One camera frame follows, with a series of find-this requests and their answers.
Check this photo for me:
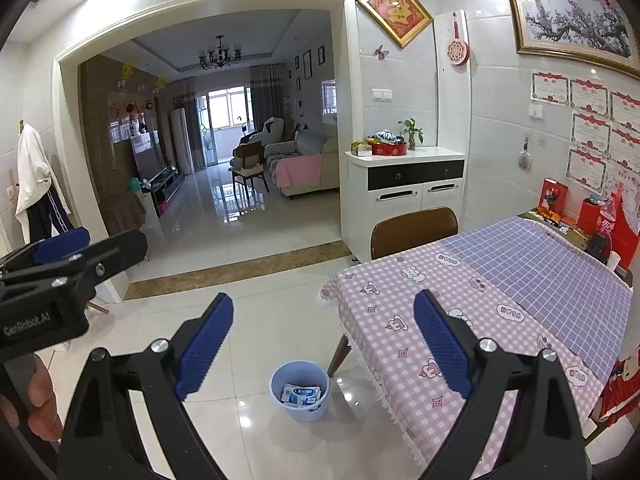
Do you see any white standing air conditioner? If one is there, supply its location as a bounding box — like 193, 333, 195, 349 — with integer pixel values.
169, 107, 194, 176

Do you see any brown wooden chair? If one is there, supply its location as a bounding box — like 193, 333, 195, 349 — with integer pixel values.
371, 206, 459, 261

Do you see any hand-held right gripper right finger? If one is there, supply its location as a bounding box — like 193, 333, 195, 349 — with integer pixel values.
413, 289, 587, 480

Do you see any pink checked tablecloth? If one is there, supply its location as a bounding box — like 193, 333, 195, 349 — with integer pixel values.
320, 242, 609, 480

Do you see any purple checked tablecloth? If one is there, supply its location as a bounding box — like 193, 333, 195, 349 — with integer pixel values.
440, 214, 634, 384

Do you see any red gift box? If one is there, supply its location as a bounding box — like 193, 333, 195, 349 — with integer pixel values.
541, 178, 570, 211

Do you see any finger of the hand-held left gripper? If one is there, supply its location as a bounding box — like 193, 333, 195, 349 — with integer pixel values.
0, 229, 150, 307
0, 227, 92, 275

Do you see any blue plastic bin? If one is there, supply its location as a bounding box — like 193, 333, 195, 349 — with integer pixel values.
269, 360, 331, 424

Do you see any white hanging jacket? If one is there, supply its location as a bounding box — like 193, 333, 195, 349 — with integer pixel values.
15, 122, 74, 233

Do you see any black television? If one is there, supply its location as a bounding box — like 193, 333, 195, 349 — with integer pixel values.
130, 142, 164, 184

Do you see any round red wall ornament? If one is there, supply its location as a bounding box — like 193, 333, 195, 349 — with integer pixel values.
446, 10, 471, 67

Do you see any tall red box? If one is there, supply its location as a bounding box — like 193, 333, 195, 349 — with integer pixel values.
579, 197, 602, 237

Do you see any grey striped curtain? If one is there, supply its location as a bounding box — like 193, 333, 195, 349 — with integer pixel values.
249, 63, 289, 134

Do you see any group of wall certificates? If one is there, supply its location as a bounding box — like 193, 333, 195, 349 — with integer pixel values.
530, 71, 640, 196

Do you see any green potted plant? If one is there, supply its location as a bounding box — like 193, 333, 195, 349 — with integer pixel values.
398, 118, 425, 151

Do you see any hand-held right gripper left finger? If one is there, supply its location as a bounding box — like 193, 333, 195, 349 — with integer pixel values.
57, 292, 236, 480

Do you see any diamond red gold framed picture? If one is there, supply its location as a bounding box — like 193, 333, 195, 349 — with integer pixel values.
355, 0, 434, 50

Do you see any cola bottle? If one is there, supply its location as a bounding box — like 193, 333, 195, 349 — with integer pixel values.
597, 192, 619, 242

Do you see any light grey sofa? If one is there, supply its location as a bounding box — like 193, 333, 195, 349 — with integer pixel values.
264, 127, 341, 202

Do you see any dark tv stand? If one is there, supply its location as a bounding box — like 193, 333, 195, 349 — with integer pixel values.
142, 169, 181, 217

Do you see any white cabinet with black drawer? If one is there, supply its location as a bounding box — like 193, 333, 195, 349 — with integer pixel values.
342, 146, 467, 264

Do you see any black chandelier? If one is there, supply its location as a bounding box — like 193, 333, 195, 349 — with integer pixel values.
198, 35, 244, 70

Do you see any pink blanket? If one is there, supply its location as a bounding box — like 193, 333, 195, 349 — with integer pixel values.
275, 152, 327, 189

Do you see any red gift bag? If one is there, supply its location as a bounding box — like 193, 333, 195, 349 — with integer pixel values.
611, 204, 640, 262

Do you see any person's left hand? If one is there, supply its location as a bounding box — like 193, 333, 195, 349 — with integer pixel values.
0, 355, 64, 441

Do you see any framed plum blossom painting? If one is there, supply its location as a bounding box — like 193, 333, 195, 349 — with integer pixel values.
504, 0, 640, 79

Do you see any wooden chair with cushion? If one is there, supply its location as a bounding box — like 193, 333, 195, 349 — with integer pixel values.
229, 140, 271, 194

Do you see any dark hanging garment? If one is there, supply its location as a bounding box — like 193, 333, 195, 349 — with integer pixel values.
26, 189, 69, 245

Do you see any white armchair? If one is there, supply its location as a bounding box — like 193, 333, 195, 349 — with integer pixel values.
257, 117, 286, 146

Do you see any red printed cloth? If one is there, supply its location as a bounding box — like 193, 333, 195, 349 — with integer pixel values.
596, 344, 640, 427

